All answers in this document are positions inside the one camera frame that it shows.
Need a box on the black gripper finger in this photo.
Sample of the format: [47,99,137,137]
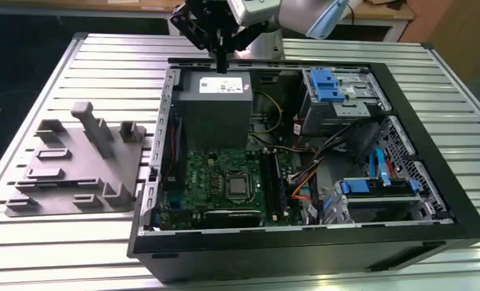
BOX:
[222,24,266,73]
[170,4,225,73]

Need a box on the black RAM slot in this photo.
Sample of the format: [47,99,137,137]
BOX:
[263,149,274,218]

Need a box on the wooden workbench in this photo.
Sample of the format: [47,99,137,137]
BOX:
[0,0,418,43]

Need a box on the blue plastic drive latch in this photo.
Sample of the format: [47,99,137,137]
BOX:
[311,69,346,102]

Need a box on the grey power supply unit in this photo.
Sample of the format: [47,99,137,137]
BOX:
[170,70,254,151]

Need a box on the silver metal drive cage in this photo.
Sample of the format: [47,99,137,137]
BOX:
[301,68,393,137]

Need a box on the CPU socket with metal cover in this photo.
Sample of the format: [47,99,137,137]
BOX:
[223,170,254,203]

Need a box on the green motherboard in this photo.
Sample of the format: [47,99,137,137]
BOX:
[154,147,318,228]

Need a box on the silver CPU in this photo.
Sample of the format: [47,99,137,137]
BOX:
[229,177,250,195]

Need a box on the grey parts rack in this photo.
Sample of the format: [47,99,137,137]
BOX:
[4,101,147,218]

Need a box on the brown wooden cabinet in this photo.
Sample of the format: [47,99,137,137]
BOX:
[399,0,480,89]

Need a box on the black graphics card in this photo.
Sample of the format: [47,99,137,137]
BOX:
[154,208,262,230]

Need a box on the hard disk in blue carrier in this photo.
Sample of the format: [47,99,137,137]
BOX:
[337,177,422,199]

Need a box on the grey metal disk bay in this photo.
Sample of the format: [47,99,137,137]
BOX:
[321,178,439,227]

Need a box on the black PC case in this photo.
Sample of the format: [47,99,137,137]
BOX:
[127,57,480,284]

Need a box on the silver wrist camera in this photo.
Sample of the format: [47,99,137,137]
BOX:
[226,0,282,28]

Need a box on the yellow wire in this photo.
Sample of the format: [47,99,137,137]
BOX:
[253,90,286,136]

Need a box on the black cable bundle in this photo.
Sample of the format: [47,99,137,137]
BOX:
[286,116,387,184]

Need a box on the orange wire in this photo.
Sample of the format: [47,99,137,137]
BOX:
[290,180,321,201]

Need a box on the red wire bundle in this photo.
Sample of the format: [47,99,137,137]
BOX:
[387,159,406,180]

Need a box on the blue data wire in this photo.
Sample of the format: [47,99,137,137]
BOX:
[369,147,393,186]

